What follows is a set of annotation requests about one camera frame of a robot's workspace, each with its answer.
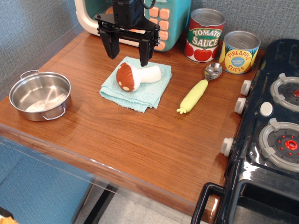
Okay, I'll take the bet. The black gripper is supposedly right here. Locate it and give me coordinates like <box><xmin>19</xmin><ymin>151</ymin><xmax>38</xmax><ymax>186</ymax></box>
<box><xmin>95</xmin><ymin>0</ymin><xmax>160</xmax><ymax>67</ymax></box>

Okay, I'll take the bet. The plush brown white mushroom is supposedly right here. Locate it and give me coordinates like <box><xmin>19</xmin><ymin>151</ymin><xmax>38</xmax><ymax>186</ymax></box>
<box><xmin>116</xmin><ymin>63</ymin><xmax>162</xmax><ymax>92</ymax></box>

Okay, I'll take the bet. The light blue folded cloth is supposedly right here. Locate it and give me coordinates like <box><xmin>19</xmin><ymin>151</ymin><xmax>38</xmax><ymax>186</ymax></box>
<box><xmin>100</xmin><ymin>62</ymin><xmax>172</xmax><ymax>113</ymax></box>

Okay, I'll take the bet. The white stove knob top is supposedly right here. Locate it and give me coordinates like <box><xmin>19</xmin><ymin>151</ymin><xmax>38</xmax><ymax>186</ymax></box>
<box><xmin>241</xmin><ymin>80</ymin><xmax>251</xmax><ymax>96</ymax></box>

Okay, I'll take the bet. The white stove knob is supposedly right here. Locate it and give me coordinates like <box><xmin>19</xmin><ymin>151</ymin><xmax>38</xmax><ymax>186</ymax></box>
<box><xmin>234</xmin><ymin>98</ymin><xmax>246</xmax><ymax>115</ymax></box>
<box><xmin>221</xmin><ymin>138</ymin><xmax>234</xmax><ymax>157</ymax></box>
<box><xmin>241</xmin><ymin>80</ymin><xmax>251</xmax><ymax>96</ymax></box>

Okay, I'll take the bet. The toy microwave teal cream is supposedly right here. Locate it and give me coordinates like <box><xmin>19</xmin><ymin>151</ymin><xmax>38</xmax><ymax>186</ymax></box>
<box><xmin>74</xmin><ymin>0</ymin><xmax>191</xmax><ymax>52</ymax></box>

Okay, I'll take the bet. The tomato sauce can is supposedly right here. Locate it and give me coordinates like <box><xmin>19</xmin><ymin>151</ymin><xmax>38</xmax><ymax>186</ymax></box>
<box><xmin>185</xmin><ymin>8</ymin><xmax>226</xmax><ymax>62</ymax></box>

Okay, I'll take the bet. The stainless steel pot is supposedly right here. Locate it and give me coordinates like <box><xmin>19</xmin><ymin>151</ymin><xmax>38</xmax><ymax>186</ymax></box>
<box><xmin>9</xmin><ymin>70</ymin><xmax>71</xmax><ymax>121</ymax></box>

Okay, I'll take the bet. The pineapple slices can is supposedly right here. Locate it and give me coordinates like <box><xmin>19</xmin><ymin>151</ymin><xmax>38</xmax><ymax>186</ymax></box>
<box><xmin>219</xmin><ymin>30</ymin><xmax>261</xmax><ymax>74</ymax></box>

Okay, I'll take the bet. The white stove knob middle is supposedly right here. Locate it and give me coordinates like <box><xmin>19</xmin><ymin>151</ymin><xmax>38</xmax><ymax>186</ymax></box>
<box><xmin>234</xmin><ymin>98</ymin><xmax>246</xmax><ymax>115</ymax></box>

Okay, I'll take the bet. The white stove knob bottom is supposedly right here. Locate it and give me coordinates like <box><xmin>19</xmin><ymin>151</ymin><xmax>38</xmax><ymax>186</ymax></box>
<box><xmin>221</xmin><ymin>138</ymin><xmax>234</xmax><ymax>157</ymax></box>

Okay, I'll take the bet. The white round stove button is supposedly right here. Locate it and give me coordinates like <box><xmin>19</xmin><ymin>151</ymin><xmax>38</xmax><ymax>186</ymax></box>
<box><xmin>259</xmin><ymin>102</ymin><xmax>273</xmax><ymax>117</ymax></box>

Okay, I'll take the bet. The black toy stove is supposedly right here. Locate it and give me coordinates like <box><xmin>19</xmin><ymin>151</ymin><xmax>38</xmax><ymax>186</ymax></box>
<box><xmin>190</xmin><ymin>38</ymin><xmax>299</xmax><ymax>224</ymax></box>

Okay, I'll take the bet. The spoon with yellow handle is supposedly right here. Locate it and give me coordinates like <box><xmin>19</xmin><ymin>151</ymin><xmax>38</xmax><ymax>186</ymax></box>
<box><xmin>177</xmin><ymin>63</ymin><xmax>222</xmax><ymax>114</ymax></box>

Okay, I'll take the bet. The grey rear burner ring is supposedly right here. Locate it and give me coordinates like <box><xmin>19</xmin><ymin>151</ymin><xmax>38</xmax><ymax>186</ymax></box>
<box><xmin>270</xmin><ymin>73</ymin><xmax>299</xmax><ymax>113</ymax></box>

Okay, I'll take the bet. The grey burner ring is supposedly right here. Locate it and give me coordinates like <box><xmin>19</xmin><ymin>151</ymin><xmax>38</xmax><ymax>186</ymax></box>
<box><xmin>270</xmin><ymin>73</ymin><xmax>299</xmax><ymax>113</ymax></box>
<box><xmin>258</xmin><ymin>118</ymin><xmax>299</xmax><ymax>173</ymax></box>

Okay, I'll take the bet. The black oven door handle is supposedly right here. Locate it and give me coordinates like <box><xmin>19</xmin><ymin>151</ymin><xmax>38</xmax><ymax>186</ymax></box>
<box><xmin>191</xmin><ymin>182</ymin><xmax>226</xmax><ymax>224</ymax></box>

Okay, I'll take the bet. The grey front burner ring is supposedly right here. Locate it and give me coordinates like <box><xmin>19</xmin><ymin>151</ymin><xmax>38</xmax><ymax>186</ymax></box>
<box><xmin>258</xmin><ymin>118</ymin><xmax>299</xmax><ymax>173</ymax></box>

